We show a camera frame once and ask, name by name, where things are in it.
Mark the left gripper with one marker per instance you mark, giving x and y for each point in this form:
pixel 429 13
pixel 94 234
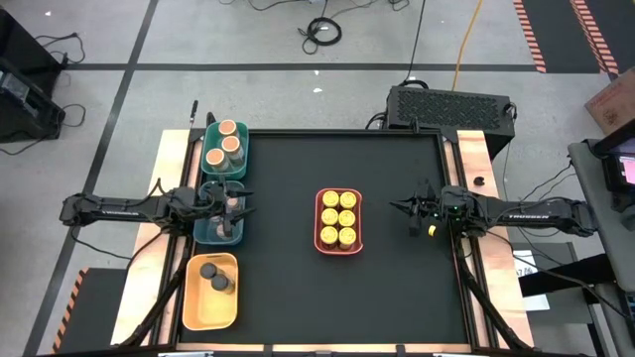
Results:
pixel 218 203

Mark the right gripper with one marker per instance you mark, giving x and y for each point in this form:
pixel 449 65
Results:
pixel 441 205

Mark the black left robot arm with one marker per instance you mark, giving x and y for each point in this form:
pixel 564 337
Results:
pixel 124 208

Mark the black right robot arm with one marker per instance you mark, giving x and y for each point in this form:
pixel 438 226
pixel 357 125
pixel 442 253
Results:
pixel 526 215

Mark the green plastic bin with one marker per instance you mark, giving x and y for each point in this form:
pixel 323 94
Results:
pixel 238 171

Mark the blue plastic bin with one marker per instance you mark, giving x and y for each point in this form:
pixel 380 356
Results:
pixel 237 237

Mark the small yellow cap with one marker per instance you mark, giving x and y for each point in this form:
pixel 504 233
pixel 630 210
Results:
pixel 432 230

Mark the small black clip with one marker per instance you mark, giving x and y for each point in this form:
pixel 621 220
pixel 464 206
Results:
pixel 478 180

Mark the red plastic bin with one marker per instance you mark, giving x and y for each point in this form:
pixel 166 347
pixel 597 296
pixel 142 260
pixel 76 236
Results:
pixel 337 251

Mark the black rod tool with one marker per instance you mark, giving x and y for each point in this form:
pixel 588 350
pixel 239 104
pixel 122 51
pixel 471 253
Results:
pixel 194 111

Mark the black perforated computer case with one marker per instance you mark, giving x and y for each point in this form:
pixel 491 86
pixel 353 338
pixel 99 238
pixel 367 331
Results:
pixel 446 109

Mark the yellow plastic bin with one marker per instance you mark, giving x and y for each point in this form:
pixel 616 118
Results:
pixel 208 307

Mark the light wooden table board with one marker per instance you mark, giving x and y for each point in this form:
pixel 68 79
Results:
pixel 144 287

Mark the white paper sheet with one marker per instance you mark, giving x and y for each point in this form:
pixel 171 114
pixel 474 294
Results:
pixel 538 302

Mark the black mat orange striped edge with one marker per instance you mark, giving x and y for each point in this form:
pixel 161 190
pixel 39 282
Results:
pixel 560 35
pixel 94 317

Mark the grey desk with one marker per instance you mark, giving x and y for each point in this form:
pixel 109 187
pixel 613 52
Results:
pixel 590 173

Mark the monitor with pink screen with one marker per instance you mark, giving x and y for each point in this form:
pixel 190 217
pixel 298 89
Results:
pixel 626 168

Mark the brown cardboard box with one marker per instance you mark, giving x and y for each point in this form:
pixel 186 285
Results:
pixel 615 104

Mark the black equipment cart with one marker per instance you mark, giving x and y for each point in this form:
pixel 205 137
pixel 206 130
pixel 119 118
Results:
pixel 25 119

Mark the black aluminium rig frame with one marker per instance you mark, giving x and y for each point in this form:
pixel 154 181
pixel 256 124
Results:
pixel 449 134

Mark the small black post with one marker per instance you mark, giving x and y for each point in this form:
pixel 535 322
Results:
pixel 211 118

